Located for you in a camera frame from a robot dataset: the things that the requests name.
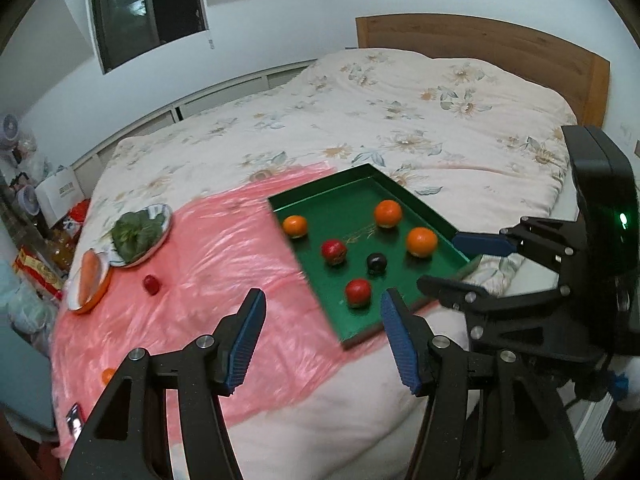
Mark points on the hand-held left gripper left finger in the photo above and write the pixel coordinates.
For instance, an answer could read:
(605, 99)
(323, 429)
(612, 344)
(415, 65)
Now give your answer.
(247, 332)

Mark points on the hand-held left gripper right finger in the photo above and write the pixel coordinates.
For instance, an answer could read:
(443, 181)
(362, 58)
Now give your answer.
(400, 340)

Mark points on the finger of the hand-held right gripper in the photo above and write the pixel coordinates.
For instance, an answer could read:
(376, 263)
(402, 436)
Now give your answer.
(482, 243)
(450, 290)

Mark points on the orange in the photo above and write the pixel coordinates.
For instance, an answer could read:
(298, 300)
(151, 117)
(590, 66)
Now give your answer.
(295, 226)
(388, 213)
(108, 375)
(421, 242)

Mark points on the red apple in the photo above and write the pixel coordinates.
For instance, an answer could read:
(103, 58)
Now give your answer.
(358, 293)
(334, 251)
(151, 284)

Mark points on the dark plum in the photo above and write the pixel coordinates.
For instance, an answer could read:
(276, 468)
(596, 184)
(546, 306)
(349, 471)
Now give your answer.
(376, 263)

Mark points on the green tray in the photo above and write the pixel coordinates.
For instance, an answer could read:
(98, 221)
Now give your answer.
(345, 215)

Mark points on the pink plastic sheet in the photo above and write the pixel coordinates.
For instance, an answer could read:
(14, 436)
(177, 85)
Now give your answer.
(200, 270)

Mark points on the white blue rimmed plate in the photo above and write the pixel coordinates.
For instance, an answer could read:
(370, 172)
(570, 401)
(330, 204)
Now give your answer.
(157, 245)

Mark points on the green leafy vegetable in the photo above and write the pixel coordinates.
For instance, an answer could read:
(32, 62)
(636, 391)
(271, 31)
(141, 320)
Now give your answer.
(137, 232)

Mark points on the orange rimmed plate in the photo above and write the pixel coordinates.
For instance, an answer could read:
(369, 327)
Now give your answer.
(102, 287)

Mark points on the carrot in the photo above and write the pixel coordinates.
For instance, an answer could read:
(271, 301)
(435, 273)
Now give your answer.
(89, 272)

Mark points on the wooden headboard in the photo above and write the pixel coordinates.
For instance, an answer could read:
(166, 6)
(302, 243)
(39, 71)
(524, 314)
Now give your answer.
(475, 42)

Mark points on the red smartphone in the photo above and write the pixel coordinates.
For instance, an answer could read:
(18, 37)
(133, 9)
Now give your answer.
(74, 420)

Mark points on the dark blue cloth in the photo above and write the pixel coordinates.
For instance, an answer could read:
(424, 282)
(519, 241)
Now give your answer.
(620, 387)

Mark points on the yellow oil bottle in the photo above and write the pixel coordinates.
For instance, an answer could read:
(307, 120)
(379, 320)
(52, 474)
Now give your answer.
(57, 257)
(70, 247)

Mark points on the yellow red rice bag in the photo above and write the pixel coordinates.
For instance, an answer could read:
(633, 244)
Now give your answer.
(37, 270)

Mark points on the white plastic bag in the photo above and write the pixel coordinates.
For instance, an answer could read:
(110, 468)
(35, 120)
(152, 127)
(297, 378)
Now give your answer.
(25, 310)

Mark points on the light blue suitcase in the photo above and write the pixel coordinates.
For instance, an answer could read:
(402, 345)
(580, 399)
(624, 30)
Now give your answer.
(20, 375)

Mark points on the white box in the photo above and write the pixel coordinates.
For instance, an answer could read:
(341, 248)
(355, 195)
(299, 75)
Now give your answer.
(57, 192)

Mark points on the purple fan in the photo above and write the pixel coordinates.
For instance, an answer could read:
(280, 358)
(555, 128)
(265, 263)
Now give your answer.
(30, 199)

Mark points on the white desk fan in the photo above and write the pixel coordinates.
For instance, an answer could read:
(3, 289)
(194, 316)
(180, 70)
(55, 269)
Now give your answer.
(10, 129)

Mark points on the dark window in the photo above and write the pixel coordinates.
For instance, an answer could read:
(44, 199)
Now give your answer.
(147, 10)

